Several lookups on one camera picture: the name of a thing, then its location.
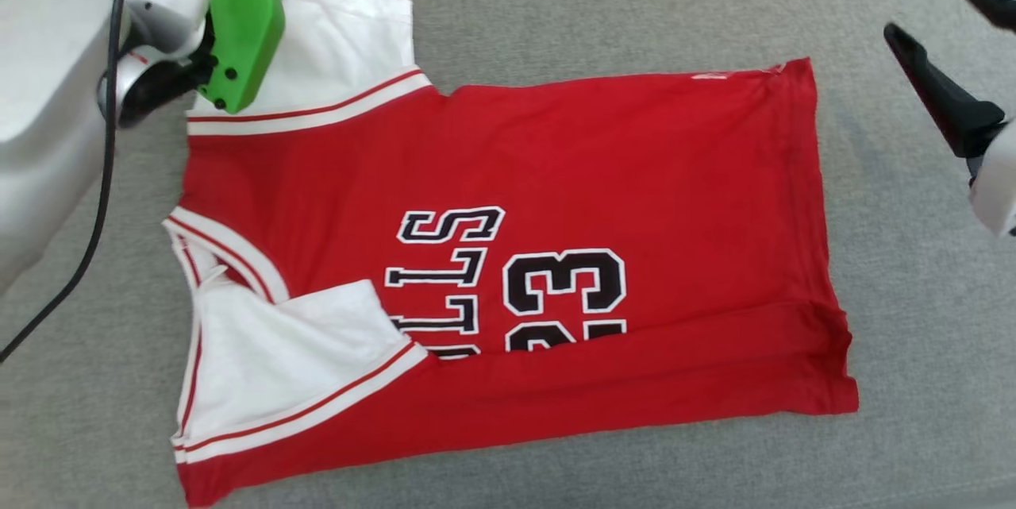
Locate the grey fabric sofa surface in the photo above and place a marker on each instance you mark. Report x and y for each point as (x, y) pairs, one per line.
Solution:
(913, 334)

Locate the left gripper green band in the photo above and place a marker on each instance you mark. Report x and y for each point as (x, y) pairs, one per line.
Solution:
(242, 25)

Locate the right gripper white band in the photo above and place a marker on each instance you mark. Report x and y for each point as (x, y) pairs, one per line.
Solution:
(1000, 183)

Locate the red white Bulls jersey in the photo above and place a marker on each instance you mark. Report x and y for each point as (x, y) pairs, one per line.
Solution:
(635, 175)

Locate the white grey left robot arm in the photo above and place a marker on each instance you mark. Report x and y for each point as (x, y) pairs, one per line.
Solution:
(48, 96)

